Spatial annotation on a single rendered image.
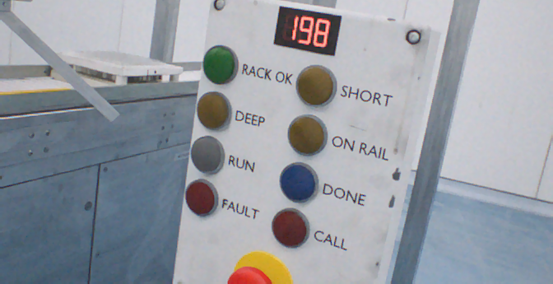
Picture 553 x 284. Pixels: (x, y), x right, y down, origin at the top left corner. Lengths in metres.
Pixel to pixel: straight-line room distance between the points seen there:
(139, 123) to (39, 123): 0.32
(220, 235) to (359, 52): 0.18
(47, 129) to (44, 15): 4.29
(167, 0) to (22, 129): 0.89
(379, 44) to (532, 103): 3.83
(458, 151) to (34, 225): 3.36
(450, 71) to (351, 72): 1.16
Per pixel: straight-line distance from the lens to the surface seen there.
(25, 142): 1.18
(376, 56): 0.38
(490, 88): 4.16
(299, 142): 0.39
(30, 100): 1.16
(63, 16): 5.33
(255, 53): 0.41
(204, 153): 0.43
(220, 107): 0.42
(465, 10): 1.54
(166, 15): 1.91
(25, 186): 1.28
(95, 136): 1.31
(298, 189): 0.40
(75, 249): 1.47
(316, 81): 0.38
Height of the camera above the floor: 1.08
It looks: 12 degrees down
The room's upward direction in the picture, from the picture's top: 10 degrees clockwise
